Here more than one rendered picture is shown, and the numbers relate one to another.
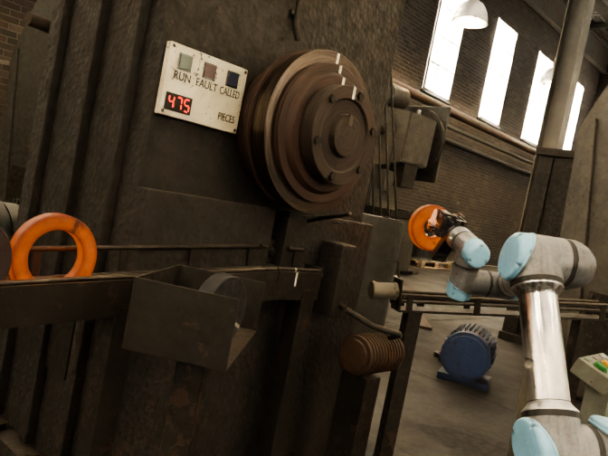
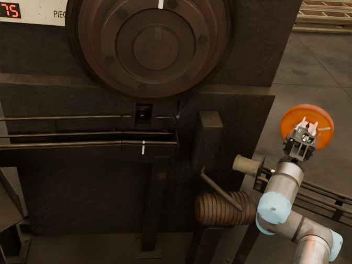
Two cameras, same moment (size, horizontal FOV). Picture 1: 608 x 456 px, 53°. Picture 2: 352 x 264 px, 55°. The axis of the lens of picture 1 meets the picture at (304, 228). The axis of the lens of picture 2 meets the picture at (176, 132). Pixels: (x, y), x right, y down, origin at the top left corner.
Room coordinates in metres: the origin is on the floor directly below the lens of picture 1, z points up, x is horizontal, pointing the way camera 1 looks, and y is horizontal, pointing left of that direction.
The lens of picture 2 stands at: (1.15, -0.60, 1.51)
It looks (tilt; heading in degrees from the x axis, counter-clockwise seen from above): 40 degrees down; 36
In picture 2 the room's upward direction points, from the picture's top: 10 degrees clockwise
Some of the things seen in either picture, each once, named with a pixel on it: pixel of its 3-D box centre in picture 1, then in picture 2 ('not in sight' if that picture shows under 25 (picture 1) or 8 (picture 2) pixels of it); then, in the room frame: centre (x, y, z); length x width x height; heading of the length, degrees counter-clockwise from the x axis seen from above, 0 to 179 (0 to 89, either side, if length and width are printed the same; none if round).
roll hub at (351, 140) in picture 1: (340, 135); (155, 45); (1.76, -0.05, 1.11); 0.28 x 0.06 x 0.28; 139
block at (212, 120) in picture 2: (332, 278); (204, 142); (2.01, -0.12, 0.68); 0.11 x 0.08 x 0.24; 49
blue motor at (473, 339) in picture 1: (470, 352); not in sight; (3.78, -1.16, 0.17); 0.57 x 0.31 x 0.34; 159
